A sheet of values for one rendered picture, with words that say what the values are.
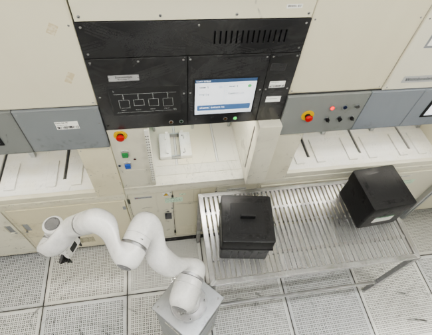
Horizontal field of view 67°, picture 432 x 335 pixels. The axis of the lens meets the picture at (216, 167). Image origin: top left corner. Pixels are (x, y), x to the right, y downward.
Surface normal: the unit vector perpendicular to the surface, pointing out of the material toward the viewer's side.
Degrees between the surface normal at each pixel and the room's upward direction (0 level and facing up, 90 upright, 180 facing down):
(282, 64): 90
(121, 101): 90
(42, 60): 90
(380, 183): 0
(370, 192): 0
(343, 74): 90
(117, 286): 0
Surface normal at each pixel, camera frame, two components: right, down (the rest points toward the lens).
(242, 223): 0.07, -0.58
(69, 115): 0.15, 0.81
